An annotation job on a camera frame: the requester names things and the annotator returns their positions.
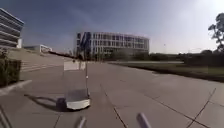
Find glass-fronted building with blue panel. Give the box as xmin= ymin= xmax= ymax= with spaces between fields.
xmin=76 ymin=31 xmax=151 ymax=61

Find grey paved plaza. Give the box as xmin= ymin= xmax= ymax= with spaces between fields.
xmin=0 ymin=60 xmax=224 ymax=128

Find small white robot with flag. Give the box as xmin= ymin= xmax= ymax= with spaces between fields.
xmin=62 ymin=59 xmax=92 ymax=111

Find robot's own part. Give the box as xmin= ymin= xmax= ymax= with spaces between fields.
xmin=136 ymin=112 xmax=153 ymax=128
xmin=75 ymin=116 xmax=87 ymax=128

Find low white building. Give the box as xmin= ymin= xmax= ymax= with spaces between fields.
xmin=23 ymin=44 xmax=53 ymax=54

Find grass lawn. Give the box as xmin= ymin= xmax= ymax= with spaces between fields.
xmin=108 ymin=60 xmax=224 ymax=83

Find row of trees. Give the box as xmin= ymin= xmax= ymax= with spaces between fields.
xmin=109 ymin=49 xmax=224 ymax=67

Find wide concrete steps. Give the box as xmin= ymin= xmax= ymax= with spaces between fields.
xmin=5 ymin=48 xmax=73 ymax=74

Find pale concrete kerb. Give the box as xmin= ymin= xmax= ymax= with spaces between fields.
xmin=0 ymin=79 xmax=33 ymax=98

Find dark green hedge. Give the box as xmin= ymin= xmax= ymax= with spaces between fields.
xmin=0 ymin=49 xmax=23 ymax=88

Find building with striped floors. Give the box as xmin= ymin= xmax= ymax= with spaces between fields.
xmin=0 ymin=7 xmax=25 ymax=50

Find tall tree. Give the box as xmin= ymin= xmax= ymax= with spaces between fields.
xmin=207 ymin=12 xmax=224 ymax=53

